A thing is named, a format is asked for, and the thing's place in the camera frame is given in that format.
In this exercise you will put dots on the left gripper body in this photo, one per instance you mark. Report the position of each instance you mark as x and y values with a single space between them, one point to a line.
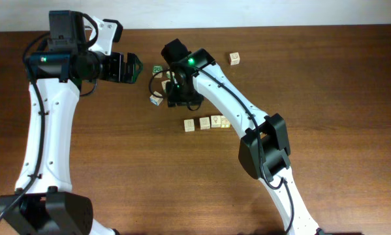
112 68

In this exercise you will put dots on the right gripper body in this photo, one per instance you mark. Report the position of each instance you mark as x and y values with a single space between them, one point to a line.
176 95

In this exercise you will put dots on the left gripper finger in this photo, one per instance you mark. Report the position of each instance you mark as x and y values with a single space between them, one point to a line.
133 61
131 74

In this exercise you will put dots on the blue-sided leaf block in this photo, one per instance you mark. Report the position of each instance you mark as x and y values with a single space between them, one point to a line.
156 98

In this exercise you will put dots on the number 8 wooden block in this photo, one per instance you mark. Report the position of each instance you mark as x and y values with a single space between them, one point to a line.
189 125

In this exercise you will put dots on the red-sided number 5 block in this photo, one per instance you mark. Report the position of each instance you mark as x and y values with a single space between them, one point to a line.
204 123

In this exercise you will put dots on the ice cream picture block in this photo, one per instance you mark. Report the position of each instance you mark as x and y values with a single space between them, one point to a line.
215 121

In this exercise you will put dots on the yellow-sided wooden block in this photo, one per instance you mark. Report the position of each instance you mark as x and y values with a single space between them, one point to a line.
225 122

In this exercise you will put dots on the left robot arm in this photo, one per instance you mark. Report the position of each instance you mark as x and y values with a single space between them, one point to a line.
77 49

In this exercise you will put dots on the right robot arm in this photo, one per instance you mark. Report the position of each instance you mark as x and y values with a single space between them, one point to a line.
264 143

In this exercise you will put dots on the green-sided horse block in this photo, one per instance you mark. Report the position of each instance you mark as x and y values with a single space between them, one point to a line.
164 83

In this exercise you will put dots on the green animal picture block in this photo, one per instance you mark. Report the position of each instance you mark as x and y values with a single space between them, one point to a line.
169 75

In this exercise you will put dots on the green R block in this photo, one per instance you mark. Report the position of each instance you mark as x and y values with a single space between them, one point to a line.
157 71

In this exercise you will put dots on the far red-sided block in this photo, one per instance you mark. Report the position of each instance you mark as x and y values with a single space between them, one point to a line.
234 58

